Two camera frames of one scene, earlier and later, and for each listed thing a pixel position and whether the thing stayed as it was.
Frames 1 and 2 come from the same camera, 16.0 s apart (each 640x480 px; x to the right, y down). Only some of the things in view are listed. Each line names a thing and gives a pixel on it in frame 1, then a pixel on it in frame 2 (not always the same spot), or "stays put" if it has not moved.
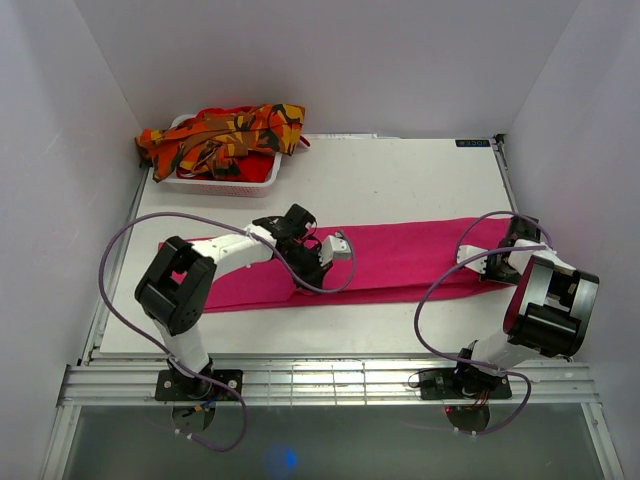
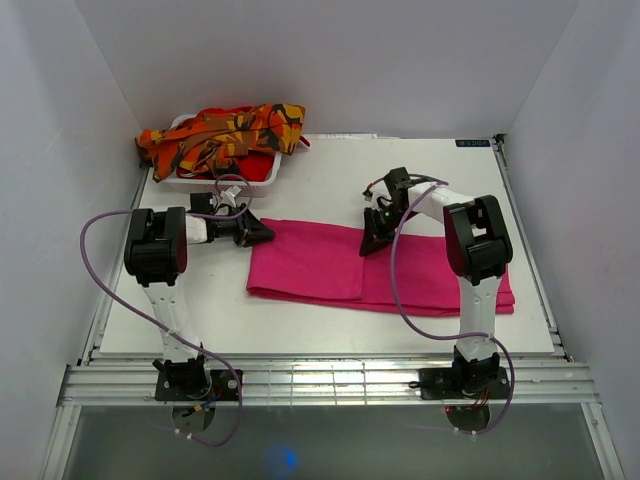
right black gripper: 513,280 -> 370,230
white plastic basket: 224,189 stays put
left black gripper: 313,276 -> 250,231
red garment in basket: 252,167 stays put
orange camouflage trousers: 216,144 stays put
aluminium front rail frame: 129,380 stays put
